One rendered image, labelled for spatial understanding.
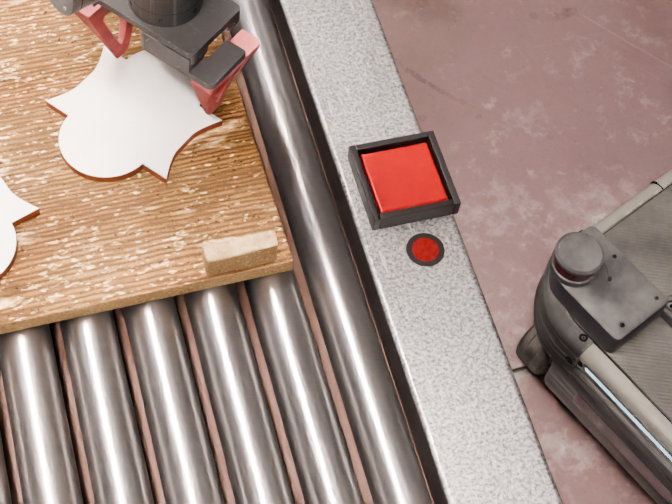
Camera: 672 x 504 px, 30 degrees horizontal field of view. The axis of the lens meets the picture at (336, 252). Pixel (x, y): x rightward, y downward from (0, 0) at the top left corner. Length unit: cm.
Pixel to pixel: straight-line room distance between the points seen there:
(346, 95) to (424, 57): 123
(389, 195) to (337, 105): 11
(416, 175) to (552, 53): 136
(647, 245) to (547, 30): 66
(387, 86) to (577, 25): 136
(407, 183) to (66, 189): 28
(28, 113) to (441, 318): 38
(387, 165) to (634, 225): 91
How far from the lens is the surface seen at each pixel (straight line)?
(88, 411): 96
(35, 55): 112
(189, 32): 98
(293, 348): 98
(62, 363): 103
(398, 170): 106
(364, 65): 114
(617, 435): 187
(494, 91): 232
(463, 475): 96
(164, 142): 104
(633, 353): 182
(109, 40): 107
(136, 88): 108
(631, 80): 241
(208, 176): 103
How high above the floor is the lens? 180
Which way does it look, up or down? 60 degrees down
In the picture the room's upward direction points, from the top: 9 degrees clockwise
